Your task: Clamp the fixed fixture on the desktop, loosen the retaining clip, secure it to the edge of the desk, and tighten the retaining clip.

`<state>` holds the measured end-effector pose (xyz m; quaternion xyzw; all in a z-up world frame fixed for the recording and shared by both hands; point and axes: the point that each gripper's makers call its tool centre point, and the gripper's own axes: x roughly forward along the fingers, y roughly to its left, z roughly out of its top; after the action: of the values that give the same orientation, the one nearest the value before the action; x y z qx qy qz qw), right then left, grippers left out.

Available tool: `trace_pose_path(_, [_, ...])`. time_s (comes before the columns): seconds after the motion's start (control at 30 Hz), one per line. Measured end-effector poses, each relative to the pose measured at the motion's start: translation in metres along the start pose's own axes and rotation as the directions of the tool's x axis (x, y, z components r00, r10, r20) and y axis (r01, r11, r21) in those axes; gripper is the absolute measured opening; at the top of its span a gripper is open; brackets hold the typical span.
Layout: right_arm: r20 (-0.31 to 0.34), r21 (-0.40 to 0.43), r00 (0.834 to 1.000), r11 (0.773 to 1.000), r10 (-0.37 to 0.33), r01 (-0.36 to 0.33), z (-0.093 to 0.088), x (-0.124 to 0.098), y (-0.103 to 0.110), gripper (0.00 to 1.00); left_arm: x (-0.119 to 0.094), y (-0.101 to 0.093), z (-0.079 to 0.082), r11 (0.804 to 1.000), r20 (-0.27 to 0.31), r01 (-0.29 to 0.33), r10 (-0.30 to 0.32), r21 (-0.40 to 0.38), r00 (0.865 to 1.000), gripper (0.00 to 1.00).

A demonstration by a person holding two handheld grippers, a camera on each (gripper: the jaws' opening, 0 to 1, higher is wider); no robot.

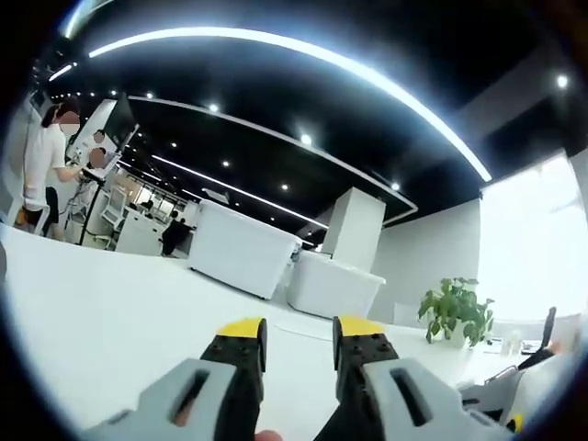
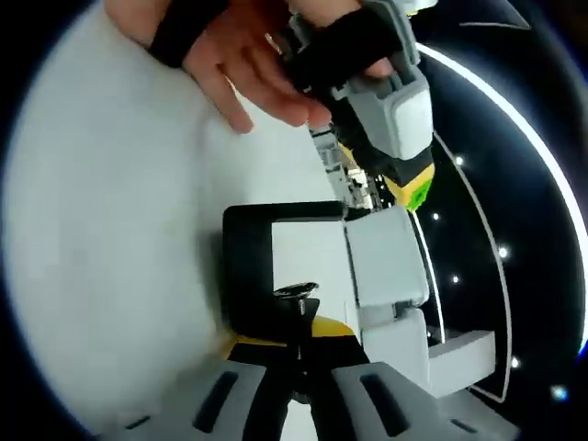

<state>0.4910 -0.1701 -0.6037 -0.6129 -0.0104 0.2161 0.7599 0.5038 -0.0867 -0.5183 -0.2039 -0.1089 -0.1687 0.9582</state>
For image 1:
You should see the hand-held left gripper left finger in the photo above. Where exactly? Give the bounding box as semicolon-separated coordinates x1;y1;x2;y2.
85;316;269;441

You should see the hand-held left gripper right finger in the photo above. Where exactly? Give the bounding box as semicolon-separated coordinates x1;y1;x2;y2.
316;314;515;441

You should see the white desk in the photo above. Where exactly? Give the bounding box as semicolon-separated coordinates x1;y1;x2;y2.
0;223;578;441

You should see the potted green plant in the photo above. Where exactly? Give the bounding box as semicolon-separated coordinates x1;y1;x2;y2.
416;277;496;348

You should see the window with white blinds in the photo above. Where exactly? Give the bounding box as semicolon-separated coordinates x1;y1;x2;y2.
477;151;582;322

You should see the white storage bin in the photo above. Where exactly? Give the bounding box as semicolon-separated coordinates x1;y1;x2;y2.
287;251;386;318
187;198;304;300

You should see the white cabinet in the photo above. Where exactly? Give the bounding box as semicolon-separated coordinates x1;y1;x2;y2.
114;214;163;256

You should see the white office chair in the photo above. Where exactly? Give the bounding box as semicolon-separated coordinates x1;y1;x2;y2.
98;187;128;233

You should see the black monitor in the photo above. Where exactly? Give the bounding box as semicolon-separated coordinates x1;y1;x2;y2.
106;91;140;153

